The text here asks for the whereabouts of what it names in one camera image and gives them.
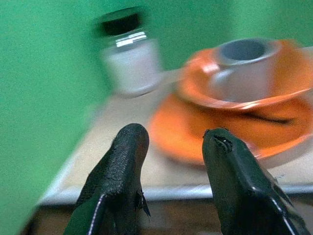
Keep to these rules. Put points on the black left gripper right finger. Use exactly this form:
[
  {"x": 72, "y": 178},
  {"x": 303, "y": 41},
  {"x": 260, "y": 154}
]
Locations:
[{"x": 234, "y": 176}]

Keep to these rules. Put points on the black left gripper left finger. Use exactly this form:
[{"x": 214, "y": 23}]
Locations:
[{"x": 115, "y": 171}]

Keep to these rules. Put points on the orange plate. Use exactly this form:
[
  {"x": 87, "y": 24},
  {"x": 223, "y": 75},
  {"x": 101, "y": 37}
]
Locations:
[{"x": 195, "y": 132}]

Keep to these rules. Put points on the orange bowl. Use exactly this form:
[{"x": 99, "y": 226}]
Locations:
[{"x": 195, "y": 80}]

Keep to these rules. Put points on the grey cup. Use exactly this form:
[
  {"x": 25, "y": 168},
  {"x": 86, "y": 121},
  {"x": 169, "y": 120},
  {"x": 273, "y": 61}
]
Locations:
[{"x": 244, "y": 73}]

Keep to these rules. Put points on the glass jar with black lid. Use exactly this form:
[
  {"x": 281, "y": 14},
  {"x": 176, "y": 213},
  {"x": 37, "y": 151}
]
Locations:
[{"x": 129, "y": 54}]

